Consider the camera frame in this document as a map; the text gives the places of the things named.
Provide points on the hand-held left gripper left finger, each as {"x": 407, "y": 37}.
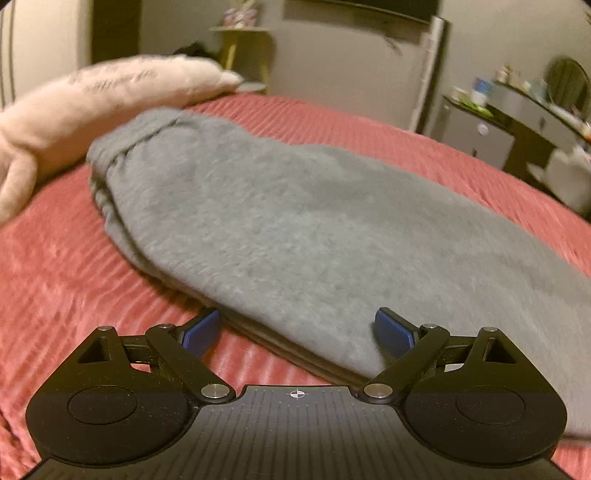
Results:
{"x": 202, "y": 330}

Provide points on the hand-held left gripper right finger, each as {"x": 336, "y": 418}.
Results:
{"x": 392, "y": 333}

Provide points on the grey sweat pants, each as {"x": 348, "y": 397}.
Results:
{"x": 318, "y": 240}

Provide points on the red ribbed bed blanket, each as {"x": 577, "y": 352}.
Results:
{"x": 92, "y": 286}

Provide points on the white chair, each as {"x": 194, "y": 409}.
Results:
{"x": 565, "y": 177}

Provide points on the dark vanity desk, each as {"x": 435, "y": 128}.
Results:
{"x": 508, "y": 124}

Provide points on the pink plush pillow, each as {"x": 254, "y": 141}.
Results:
{"x": 83, "y": 115}

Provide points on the white blue jar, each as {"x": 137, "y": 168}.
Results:
{"x": 481, "y": 90}

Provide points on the white standing air conditioner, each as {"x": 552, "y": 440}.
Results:
{"x": 427, "y": 76}

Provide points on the yellow side table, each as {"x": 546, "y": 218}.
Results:
{"x": 244, "y": 50}

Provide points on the round vanity mirror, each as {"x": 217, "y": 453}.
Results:
{"x": 567, "y": 83}

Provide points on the dark doorway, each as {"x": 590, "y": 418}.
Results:
{"x": 115, "y": 30}

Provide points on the wall television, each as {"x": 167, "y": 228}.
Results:
{"x": 369, "y": 8}

